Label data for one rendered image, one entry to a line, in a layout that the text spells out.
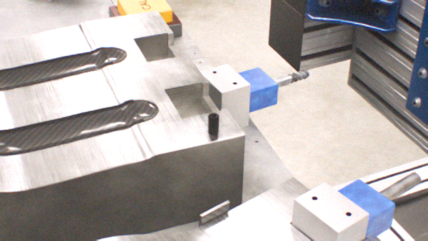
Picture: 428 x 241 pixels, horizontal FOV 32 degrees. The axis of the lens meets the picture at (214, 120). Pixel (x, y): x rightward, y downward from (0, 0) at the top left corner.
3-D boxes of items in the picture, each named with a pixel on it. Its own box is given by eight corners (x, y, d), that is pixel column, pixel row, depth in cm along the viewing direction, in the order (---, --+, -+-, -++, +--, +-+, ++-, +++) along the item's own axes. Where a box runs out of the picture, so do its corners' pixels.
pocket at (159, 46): (173, 60, 84) (172, 31, 82) (189, 84, 80) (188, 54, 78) (134, 67, 83) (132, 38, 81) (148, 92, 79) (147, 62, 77)
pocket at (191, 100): (207, 111, 76) (207, 81, 74) (227, 141, 72) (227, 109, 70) (164, 120, 75) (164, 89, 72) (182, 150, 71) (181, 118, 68)
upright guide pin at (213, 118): (216, 128, 67) (216, 111, 66) (220, 134, 67) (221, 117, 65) (206, 130, 67) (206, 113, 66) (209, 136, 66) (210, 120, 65)
